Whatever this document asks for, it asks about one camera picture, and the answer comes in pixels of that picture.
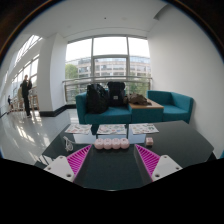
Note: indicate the brown jacket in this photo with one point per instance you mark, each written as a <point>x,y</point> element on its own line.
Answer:
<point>138,99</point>

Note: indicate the teal sofa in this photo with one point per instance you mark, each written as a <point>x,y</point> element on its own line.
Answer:
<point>110,117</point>

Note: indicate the pink power strip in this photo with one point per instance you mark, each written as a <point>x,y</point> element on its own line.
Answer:
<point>111,143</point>

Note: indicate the pink charger block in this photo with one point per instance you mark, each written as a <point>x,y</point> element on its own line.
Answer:
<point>149,141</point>

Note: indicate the small sticker sheet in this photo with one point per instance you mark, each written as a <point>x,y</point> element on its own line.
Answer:
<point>78,129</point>

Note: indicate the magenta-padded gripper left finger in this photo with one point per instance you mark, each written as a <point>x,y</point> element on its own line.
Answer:
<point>61,166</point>

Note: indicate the teal armchair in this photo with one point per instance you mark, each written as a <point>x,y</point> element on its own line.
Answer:
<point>173,111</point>

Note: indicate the metal window railing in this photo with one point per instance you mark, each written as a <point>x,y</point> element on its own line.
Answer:
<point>80,80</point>

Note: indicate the glossy black bag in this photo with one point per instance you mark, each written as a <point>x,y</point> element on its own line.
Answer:
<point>96,98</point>

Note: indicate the person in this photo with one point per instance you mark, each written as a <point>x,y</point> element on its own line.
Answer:
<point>26,91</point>

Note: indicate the black backpack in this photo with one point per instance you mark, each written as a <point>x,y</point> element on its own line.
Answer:
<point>116,94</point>

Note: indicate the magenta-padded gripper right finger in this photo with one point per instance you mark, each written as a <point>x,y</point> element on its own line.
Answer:
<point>165,166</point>

